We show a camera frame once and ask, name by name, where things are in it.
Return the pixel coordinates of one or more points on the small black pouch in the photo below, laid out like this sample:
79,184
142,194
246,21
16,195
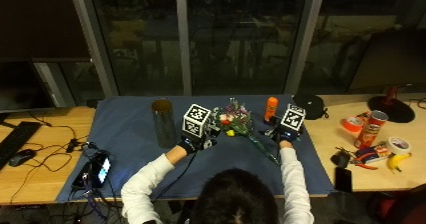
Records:
341,158

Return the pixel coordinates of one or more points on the black smartphone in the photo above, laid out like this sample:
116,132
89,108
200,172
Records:
343,180

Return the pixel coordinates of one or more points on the yellow banana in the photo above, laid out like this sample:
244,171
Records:
395,160

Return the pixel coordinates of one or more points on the orange tape roll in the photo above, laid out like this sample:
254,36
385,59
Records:
353,124

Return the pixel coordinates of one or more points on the black power bank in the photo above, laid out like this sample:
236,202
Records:
81,175

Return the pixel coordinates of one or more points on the colourful snack packet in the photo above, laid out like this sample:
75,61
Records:
373,153

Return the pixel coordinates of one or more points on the red chair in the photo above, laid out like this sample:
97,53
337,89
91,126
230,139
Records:
399,205

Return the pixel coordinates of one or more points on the orange bottle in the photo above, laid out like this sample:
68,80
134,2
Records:
270,109

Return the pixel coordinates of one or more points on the white left marker cube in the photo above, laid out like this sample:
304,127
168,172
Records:
196,120

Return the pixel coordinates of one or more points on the white marker cube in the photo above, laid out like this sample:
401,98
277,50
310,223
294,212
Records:
196,120
293,118

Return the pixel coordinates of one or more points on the dark computer monitor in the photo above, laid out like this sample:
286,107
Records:
390,60

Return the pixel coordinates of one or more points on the mixed flower bouquet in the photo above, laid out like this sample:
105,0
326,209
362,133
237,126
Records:
236,120

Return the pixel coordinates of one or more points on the black screen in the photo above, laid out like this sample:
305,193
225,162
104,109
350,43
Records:
21,85

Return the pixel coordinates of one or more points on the person's right hand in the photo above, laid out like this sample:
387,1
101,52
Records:
284,135

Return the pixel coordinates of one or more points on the black computer mouse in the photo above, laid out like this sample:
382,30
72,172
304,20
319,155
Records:
21,157

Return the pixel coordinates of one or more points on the red and black monitor stand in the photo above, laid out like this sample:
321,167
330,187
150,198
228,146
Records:
391,106

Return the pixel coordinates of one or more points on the red chips can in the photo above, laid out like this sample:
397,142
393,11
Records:
370,130

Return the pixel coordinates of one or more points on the white right marker cube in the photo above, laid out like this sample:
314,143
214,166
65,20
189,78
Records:
293,118

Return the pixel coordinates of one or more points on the tall dark glass vase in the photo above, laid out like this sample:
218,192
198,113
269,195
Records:
164,127

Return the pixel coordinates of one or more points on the white tape roll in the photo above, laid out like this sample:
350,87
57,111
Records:
398,145

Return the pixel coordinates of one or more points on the phone with lit screen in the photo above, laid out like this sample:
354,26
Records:
101,169

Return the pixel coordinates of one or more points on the blue table cloth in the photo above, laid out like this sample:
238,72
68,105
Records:
128,140

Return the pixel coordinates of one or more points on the person's left hand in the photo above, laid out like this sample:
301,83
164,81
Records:
198,142

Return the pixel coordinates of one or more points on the black keyboard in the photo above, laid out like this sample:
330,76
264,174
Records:
17,140

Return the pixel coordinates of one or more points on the black cap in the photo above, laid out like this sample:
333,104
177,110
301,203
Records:
310,106

